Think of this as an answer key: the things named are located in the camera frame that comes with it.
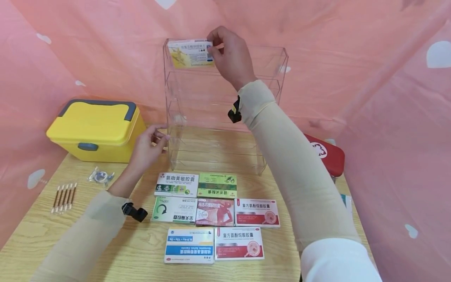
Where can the person's left fingers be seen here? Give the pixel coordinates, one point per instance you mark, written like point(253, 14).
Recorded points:
point(158, 129)

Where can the white box green arrow print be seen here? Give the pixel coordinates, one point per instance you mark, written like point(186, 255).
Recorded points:
point(174, 210)

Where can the blue white medicine box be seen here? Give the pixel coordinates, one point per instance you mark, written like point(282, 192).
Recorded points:
point(189, 246)

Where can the black wrist band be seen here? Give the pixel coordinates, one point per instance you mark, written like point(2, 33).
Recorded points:
point(235, 111)
point(135, 212)

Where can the person's right hand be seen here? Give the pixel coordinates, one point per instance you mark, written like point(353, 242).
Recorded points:
point(234, 56)

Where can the person's right index finger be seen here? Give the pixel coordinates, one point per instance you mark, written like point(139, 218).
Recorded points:
point(214, 34)

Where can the white red medicine box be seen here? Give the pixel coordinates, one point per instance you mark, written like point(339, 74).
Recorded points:
point(257, 212)
point(239, 243)

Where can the person's left hand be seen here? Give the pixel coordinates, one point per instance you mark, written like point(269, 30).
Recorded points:
point(146, 150)

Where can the person's left thumb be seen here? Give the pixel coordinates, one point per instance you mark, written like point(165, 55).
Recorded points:
point(164, 143)

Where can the white green medicine box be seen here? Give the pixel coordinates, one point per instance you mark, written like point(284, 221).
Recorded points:
point(176, 185)

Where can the person's left forearm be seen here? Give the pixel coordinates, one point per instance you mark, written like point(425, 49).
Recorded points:
point(84, 235)

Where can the clear plastic packet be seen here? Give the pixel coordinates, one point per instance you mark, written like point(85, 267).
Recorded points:
point(101, 176)

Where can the yellow white medicine box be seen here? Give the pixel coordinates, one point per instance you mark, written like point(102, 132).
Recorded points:
point(188, 55)

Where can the row of brown-tipped swabs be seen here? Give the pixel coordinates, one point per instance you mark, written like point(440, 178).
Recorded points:
point(65, 196)

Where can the pink red medicine box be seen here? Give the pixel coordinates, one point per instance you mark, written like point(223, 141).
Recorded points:
point(215, 212)

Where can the red first aid pouch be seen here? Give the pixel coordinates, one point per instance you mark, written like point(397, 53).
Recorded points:
point(326, 154)

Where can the clear acrylic tiered shelf rack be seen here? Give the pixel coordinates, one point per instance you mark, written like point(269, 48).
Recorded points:
point(211, 133)

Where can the person's right thumb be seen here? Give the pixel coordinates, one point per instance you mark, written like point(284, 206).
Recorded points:
point(214, 50)

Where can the person's right forearm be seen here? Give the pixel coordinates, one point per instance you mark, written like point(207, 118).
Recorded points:
point(303, 176)

